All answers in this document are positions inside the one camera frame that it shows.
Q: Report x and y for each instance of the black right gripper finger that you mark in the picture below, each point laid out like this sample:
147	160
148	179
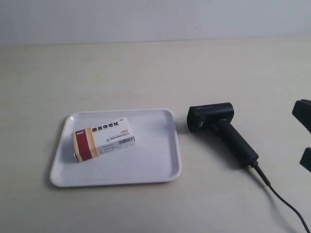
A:
302	112
306	159

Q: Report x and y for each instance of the black handheld barcode scanner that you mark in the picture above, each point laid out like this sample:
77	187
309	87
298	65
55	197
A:
217	118

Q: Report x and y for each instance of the white red medicine box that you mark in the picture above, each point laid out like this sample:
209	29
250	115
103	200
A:
92	142

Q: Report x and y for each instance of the white plastic tray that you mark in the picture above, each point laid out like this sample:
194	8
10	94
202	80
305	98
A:
154	158

